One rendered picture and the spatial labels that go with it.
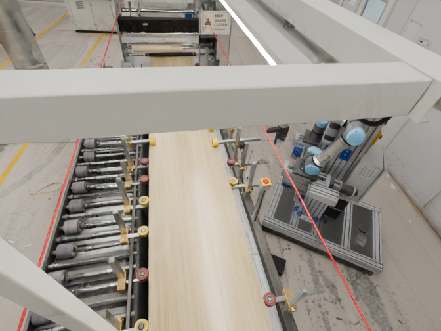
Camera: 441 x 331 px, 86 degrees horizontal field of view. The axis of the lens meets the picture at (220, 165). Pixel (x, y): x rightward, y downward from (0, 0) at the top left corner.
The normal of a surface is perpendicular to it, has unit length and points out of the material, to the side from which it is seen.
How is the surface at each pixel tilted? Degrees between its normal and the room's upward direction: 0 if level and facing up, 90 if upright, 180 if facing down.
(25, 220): 0
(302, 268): 0
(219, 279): 0
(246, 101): 90
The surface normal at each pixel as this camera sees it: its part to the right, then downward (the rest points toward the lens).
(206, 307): 0.07, -0.69
